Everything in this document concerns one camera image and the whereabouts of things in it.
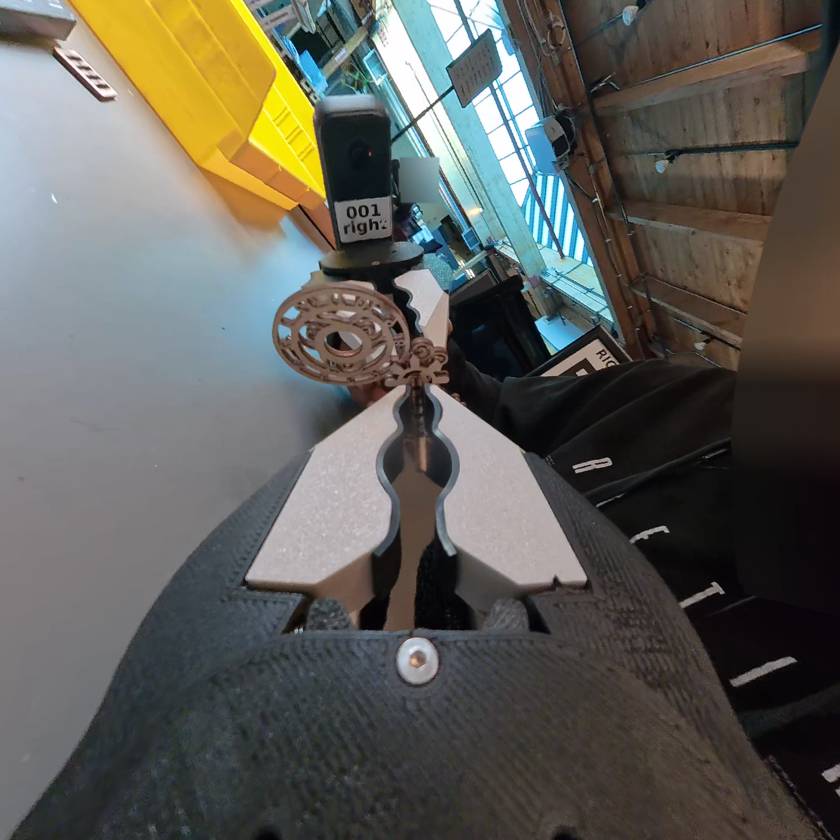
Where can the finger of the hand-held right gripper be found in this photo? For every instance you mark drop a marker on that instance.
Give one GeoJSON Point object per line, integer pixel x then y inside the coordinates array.
{"type": "Point", "coordinates": [430, 302]}

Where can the person's right forearm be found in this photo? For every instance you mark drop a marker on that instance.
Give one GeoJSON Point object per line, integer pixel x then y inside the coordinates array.
{"type": "Point", "coordinates": [476, 394]}

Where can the black puzzle box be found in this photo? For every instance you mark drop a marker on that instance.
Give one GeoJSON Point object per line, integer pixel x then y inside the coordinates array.
{"type": "Point", "coordinates": [33, 16]}

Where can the wooden gear and dial assembly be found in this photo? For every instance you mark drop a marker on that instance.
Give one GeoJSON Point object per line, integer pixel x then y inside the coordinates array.
{"type": "Point", "coordinates": [289, 341]}

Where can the small wooden stepped pin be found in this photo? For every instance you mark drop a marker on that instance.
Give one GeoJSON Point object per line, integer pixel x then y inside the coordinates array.
{"type": "Point", "coordinates": [418, 426]}

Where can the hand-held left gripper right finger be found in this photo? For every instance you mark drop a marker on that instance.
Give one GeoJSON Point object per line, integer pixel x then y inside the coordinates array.
{"type": "Point", "coordinates": [512, 518]}

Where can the hanging white sign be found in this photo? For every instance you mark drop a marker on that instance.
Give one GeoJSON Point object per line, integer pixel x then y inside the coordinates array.
{"type": "Point", "coordinates": [474, 69]}

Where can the grey desk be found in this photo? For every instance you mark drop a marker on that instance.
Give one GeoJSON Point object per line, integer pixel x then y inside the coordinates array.
{"type": "Point", "coordinates": [131, 328]}

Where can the small wooden grille piece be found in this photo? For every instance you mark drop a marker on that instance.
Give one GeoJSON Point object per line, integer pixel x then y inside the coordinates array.
{"type": "Point", "coordinates": [85, 72]}

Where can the black monitor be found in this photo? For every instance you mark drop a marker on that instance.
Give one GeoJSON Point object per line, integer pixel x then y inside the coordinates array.
{"type": "Point", "coordinates": [499, 328]}

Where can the person's black hoodie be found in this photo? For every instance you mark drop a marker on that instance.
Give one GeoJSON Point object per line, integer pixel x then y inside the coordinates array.
{"type": "Point", "coordinates": [656, 525]}

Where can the white board with black marker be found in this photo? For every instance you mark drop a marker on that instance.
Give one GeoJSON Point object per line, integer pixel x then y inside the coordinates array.
{"type": "Point", "coordinates": [584, 361]}

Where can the white box on beam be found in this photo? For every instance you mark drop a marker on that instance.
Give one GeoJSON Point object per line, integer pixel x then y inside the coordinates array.
{"type": "Point", "coordinates": [550, 138]}

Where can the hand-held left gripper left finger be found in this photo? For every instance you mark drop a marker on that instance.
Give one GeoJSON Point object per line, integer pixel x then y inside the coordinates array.
{"type": "Point", "coordinates": [315, 518]}

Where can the plain yellow plastic bin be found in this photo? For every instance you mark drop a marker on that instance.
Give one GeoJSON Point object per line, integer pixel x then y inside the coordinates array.
{"type": "Point", "coordinates": [197, 79]}

